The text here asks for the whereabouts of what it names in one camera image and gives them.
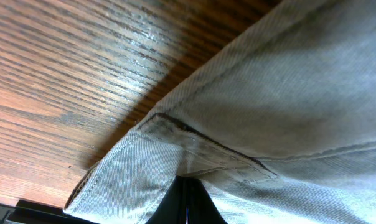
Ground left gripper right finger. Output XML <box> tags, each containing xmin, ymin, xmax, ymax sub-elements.
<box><xmin>186</xmin><ymin>178</ymin><xmax>227</xmax><ymax>224</ymax></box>

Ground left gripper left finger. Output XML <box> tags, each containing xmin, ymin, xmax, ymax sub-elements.
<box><xmin>146</xmin><ymin>176</ymin><xmax>187</xmax><ymax>224</ymax></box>

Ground grey shorts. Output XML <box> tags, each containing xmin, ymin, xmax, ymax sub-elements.
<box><xmin>64</xmin><ymin>0</ymin><xmax>376</xmax><ymax>223</ymax></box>

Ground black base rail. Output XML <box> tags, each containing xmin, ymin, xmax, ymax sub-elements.
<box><xmin>0</xmin><ymin>200</ymin><xmax>94</xmax><ymax>224</ymax></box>

